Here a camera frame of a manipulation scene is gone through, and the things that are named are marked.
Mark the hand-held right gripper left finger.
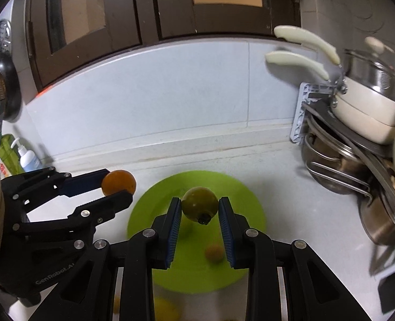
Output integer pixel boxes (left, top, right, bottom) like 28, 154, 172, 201
25, 197, 183, 321

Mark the corner pot rack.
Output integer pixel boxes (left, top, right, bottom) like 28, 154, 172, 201
289, 82, 395, 238

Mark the white pump bottle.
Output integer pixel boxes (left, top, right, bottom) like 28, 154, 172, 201
10, 137, 43, 174

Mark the black hanging pan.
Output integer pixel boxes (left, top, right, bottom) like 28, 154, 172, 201
0, 53, 22, 121

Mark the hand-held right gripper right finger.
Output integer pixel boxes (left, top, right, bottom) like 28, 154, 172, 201
218, 197, 363, 321

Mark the steel pot with handles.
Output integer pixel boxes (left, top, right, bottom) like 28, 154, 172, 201
301, 130, 373, 196

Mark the cream frying pan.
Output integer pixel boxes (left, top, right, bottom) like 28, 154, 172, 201
266, 51, 395, 136

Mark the cream saucepan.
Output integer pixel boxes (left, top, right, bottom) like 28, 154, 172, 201
274, 25, 395, 121

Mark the orange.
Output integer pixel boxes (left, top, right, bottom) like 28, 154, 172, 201
205, 243, 224, 264
102, 170, 137, 196

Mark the green plate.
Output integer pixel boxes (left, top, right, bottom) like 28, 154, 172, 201
127, 170, 268, 293

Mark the yellow-green pear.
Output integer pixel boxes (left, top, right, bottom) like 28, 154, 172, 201
152, 297, 182, 321

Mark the steel pot with lid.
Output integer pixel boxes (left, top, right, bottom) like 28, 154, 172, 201
343, 36, 395, 102

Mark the green tomato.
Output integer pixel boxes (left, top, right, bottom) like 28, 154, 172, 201
182, 187, 219, 225

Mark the brown cabinet door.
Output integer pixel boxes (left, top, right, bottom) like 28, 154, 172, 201
150, 0, 301, 40
25, 0, 144, 89

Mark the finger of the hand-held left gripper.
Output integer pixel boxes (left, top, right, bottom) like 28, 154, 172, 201
2, 166, 109, 209
14, 190, 134, 251

